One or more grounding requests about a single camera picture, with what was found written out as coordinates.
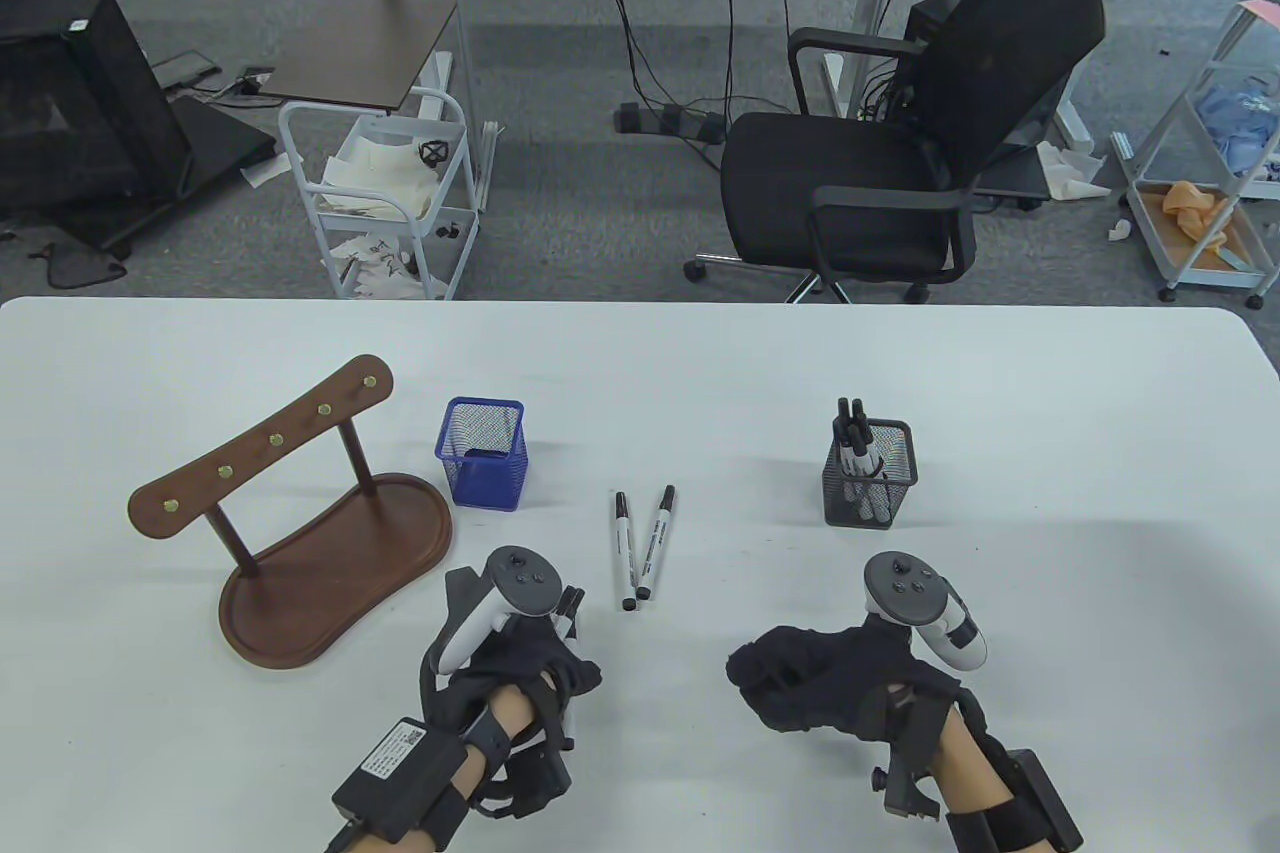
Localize person's left hand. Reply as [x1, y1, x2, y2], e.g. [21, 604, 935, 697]
[425, 615, 603, 744]

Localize person's right hand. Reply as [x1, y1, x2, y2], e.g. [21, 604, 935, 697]
[727, 621, 986, 749]

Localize white marker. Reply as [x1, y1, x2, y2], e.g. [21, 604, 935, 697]
[613, 485, 678, 612]

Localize person's left forearm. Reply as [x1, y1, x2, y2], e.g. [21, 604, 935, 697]
[340, 681, 541, 853]

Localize black wrist band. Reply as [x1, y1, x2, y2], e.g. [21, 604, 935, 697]
[465, 708, 513, 764]

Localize grey white handheld controller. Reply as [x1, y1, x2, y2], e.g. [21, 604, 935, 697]
[863, 550, 989, 672]
[437, 546, 563, 676]

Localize black wrist sensor box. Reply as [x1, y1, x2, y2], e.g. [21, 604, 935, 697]
[1005, 748, 1086, 852]
[332, 717, 468, 844]

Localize blue mesh pen holder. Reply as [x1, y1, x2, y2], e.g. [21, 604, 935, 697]
[435, 396, 528, 508]

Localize black mesh pen holder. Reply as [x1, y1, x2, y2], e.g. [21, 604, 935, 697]
[822, 416, 917, 530]

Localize brown wooden hook stand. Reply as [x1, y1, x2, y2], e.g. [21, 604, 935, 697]
[128, 354, 456, 670]

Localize scribbled white papers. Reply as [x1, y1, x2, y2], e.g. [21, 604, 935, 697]
[338, 233, 426, 299]

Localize white rolling cart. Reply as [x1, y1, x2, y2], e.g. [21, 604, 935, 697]
[278, 88, 481, 302]

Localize black mesh office chair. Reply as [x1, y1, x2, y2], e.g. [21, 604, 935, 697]
[685, 0, 1109, 306]

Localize white cloth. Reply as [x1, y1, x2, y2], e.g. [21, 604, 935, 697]
[322, 133, 441, 216]

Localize white shelf trolley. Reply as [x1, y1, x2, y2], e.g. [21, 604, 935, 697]
[1113, 0, 1280, 306]

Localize white crumpled floor sheet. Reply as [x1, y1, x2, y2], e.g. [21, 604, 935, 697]
[1033, 140, 1113, 202]

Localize black floor power strip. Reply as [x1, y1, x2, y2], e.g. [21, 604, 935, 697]
[613, 101, 728, 144]

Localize black monitor stand base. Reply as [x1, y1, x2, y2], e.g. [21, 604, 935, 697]
[0, 93, 278, 256]

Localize orange cloth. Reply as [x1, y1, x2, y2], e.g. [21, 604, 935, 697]
[1160, 181, 1239, 256]

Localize brown side table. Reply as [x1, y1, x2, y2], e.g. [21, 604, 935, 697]
[258, 0, 459, 111]

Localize black computer tower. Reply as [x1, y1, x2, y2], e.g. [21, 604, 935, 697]
[905, 0, 976, 109]

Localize blue cloth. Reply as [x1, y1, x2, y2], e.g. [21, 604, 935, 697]
[1192, 83, 1280, 179]

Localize large black monitor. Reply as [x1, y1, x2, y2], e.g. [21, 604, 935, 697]
[0, 0, 193, 216]

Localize black fabric forearm strap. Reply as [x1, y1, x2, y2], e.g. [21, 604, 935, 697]
[420, 783, 471, 844]
[945, 801, 1041, 853]

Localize black cable loop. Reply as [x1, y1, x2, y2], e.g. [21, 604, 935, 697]
[28, 241, 129, 290]

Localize silver metal post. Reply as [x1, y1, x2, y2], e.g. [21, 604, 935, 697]
[438, 0, 501, 214]

